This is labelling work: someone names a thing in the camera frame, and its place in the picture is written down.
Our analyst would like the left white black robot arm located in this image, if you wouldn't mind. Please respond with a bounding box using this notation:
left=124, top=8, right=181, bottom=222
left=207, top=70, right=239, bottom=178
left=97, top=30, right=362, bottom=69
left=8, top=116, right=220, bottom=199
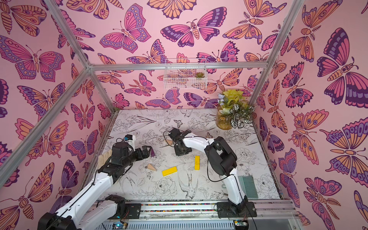
left=37, top=141, right=152, bottom=230

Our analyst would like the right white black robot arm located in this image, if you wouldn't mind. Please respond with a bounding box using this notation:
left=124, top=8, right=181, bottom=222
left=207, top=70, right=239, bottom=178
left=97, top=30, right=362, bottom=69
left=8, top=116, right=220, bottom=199
left=168, top=128, right=248, bottom=208

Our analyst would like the short yellow block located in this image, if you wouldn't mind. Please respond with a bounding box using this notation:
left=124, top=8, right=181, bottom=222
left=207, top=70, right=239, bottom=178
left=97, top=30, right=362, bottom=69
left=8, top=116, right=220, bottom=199
left=195, top=156, right=201, bottom=171

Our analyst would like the beige work glove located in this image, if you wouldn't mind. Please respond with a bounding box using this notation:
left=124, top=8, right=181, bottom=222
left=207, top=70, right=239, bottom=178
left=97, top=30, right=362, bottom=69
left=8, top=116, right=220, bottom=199
left=96, top=150, right=112, bottom=169

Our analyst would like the long yellow block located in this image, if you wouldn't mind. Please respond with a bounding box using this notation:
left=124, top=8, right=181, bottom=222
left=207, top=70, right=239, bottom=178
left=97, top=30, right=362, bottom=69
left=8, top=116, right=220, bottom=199
left=162, top=166, right=178, bottom=176

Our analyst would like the potted plant amber vase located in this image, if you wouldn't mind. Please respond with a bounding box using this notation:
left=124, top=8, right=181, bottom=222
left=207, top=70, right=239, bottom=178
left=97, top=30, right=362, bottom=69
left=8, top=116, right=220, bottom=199
left=216, top=90, right=255, bottom=130

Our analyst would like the teal dustpan brush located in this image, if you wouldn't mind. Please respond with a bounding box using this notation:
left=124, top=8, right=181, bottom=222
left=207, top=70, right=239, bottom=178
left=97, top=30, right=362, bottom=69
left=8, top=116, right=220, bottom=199
left=238, top=175, right=258, bottom=199

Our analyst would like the small succulent in basket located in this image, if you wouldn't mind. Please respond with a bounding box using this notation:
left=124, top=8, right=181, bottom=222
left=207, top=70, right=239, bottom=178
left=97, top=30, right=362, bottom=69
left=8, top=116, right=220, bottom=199
left=195, top=72, right=205, bottom=78

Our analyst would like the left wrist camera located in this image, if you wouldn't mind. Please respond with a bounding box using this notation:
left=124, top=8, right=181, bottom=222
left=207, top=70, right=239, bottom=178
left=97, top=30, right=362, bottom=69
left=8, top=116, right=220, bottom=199
left=124, top=134, right=136, bottom=149

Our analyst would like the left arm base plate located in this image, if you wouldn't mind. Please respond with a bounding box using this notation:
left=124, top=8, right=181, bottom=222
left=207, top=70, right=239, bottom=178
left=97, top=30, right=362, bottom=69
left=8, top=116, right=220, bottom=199
left=108, top=203, right=142, bottom=219

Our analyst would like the front aluminium rail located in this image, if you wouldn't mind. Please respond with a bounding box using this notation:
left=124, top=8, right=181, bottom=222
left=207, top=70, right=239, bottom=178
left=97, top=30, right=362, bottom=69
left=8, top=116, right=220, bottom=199
left=94, top=200, right=303, bottom=230

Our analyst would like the white wire basket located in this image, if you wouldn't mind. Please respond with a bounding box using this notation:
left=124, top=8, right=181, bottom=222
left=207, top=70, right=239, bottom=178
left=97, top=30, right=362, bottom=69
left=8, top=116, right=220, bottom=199
left=162, top=57, right=208, bottom=90

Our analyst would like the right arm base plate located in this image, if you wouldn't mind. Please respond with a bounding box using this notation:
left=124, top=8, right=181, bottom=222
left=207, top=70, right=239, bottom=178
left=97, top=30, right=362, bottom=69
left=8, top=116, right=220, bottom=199
left=216, top=202, right=257, bottom=218

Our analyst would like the aluminium frame structure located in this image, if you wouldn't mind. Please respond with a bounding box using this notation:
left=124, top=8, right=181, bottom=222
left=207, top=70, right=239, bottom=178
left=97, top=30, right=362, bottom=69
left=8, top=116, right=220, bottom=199
left=1, top=1, right=304, bottom=185

